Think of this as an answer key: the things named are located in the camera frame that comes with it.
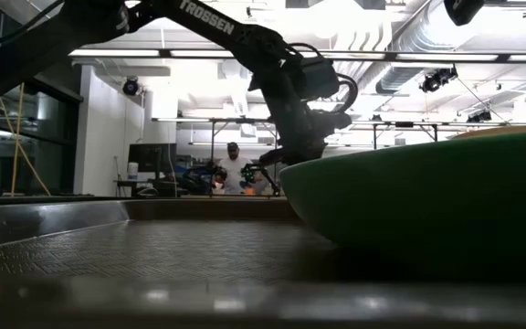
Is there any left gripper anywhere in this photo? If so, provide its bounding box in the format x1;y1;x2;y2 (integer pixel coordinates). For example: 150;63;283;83
258;84;329;168

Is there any green plate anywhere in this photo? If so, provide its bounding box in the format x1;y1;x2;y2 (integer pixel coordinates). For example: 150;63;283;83
279;129;526;287

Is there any dark brown serving tray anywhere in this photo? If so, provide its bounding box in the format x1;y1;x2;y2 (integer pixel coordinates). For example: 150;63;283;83
0;196;526;329

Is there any person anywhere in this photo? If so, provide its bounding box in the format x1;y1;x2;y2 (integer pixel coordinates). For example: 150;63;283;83
216;141;253;196

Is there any black monitor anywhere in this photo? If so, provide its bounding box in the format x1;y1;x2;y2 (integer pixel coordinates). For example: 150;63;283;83
128;143;178;174

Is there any long ceiling light strip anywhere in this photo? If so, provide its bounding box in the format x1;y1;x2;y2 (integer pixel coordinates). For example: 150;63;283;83
68;48;526;63

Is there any black ceiling spotlight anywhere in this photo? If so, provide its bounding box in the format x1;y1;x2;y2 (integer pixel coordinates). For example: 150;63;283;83
419;66;459;95
466;109;493;124
121;76;142;98

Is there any black background station frame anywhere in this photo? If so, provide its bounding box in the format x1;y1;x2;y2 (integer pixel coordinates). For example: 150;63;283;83
209;117;282;197
372;121;440;151

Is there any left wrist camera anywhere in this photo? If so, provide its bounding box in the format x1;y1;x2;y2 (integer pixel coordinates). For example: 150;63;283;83
315;111;353;134

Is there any hanging yellow cable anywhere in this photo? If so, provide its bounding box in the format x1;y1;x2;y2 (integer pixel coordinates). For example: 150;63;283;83
0;81;53;197

